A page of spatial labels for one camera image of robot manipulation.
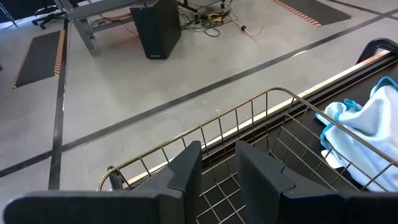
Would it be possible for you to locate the black orange-striped floor mat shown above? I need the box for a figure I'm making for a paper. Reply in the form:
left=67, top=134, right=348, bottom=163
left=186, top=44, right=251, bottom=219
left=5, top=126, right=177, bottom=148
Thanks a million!
left=12, top=29, right=67, bottom=89
left=269, top=0, right=353, bottom=27

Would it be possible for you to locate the gold wire basket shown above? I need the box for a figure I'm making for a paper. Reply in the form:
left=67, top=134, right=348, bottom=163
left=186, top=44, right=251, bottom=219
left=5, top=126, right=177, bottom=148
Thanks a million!
left=96, top=86, right=398, bottom=224

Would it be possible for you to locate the black cable tangle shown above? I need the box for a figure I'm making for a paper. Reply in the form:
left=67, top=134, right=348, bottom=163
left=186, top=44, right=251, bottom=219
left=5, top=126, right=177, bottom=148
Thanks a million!
left=177, top=0, right=240, bottom=38

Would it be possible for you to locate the grey desk frame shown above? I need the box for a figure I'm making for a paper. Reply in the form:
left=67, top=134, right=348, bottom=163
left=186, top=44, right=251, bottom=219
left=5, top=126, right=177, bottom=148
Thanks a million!
left=58, top=0, right=144, bottom=57

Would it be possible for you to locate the black computer tower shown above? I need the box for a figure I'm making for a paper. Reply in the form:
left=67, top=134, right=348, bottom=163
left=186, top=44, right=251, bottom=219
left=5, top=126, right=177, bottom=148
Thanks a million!
left=129, top=0, right=182, bottom=60

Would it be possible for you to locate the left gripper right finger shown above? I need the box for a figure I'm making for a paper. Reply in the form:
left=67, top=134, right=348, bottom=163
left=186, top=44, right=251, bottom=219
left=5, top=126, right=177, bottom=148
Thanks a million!
left=235, top=141, right=398, bottom=224

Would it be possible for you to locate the yellow extension cable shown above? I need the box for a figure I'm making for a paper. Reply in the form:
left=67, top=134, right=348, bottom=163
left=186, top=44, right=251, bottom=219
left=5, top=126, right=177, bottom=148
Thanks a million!
left=207, top=0, right=269, bottom=37

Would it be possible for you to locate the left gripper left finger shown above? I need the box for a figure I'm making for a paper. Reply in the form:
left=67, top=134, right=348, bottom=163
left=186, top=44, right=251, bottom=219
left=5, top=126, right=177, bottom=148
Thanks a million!
left=2, top=141, right=203, bottom=224

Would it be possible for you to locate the light blue microfiber towel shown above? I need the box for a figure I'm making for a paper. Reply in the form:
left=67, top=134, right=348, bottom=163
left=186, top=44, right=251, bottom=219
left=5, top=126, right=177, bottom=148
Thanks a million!
left=315, top=76, right=398, bottom=193

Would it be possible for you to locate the black wheeled table base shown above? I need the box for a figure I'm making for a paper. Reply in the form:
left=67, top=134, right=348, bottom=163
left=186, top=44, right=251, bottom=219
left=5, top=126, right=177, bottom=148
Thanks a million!
left=177, top=0, right=227, bottom=14

